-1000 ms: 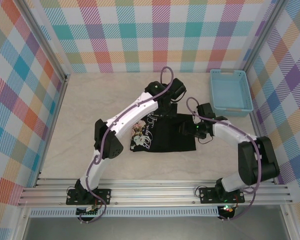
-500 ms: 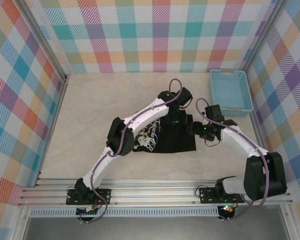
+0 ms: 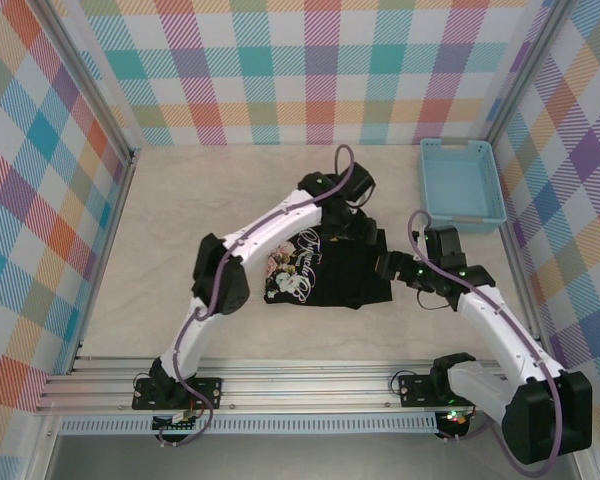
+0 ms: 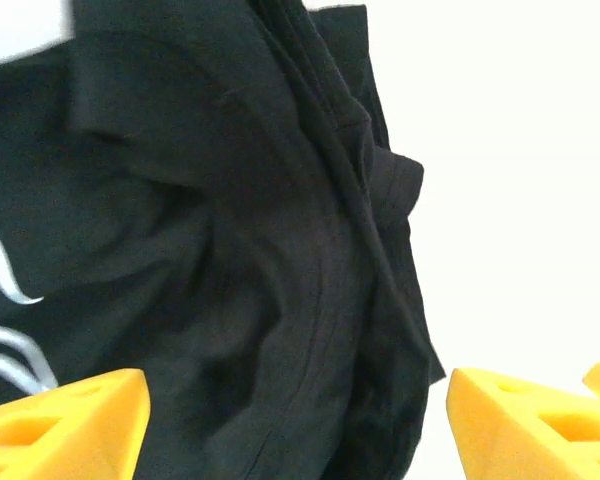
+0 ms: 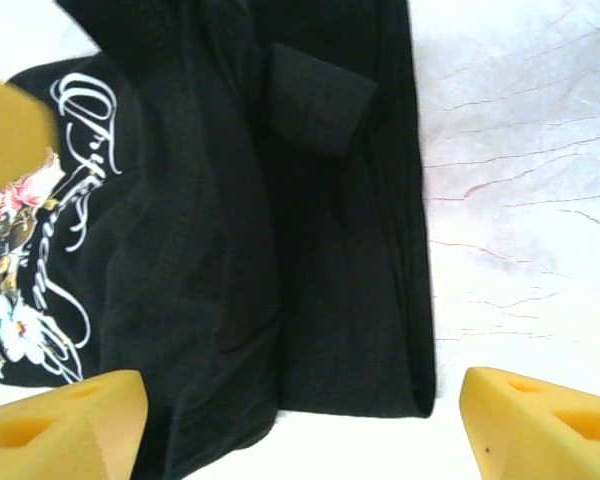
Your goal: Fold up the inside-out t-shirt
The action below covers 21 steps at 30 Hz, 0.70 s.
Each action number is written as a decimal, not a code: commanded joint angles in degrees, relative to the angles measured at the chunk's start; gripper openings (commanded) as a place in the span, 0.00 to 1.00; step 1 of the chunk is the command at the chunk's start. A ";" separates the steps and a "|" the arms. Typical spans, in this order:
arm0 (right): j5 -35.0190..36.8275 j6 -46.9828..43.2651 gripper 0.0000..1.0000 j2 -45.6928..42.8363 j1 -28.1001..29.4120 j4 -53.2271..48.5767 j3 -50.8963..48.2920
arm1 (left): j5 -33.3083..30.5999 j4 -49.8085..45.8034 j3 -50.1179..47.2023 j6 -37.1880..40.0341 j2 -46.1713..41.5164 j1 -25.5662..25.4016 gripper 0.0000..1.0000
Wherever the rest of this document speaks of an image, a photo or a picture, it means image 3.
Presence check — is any black t-shirt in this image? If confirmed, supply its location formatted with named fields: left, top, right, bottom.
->
left=263, top=209, right=394, bottom=310

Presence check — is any light blue plastic basket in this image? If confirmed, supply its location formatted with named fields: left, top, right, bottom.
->
left=418, top=138, right=507, bottom=236

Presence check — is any aluminium side rail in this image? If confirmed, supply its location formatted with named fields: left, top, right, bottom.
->
left=67, top=147, right=142, bottom=376
left=488, top=144, right=554, bottom=369

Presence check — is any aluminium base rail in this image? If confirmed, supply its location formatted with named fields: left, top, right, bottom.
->
left=34, top=355, right=581, bottom=414

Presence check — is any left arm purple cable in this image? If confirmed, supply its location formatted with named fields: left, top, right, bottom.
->
left=154, top=144, right=356, bottom=448

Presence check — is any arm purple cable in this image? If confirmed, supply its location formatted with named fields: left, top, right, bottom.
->
left=154, top=144, right=356, bottom=448
left=406, top=209, right=564, bottom=475

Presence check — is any white slotted cable duct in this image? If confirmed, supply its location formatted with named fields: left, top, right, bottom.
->
left=59, top=412, right=439, bottom=435

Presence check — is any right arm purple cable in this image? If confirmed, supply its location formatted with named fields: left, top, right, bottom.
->
left=406, top=209, right=564, bottom=475

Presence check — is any aluminium corner post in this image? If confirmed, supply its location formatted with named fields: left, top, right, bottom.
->
left=39, top=0, right=142, bottom=166
left=482, top=0, right=574, bottom=149

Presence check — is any aluminium frame leg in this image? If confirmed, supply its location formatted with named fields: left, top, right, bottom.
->
left=579, top=449, right=600, bottom=480
left=24, top=413, right=64, bottom=480

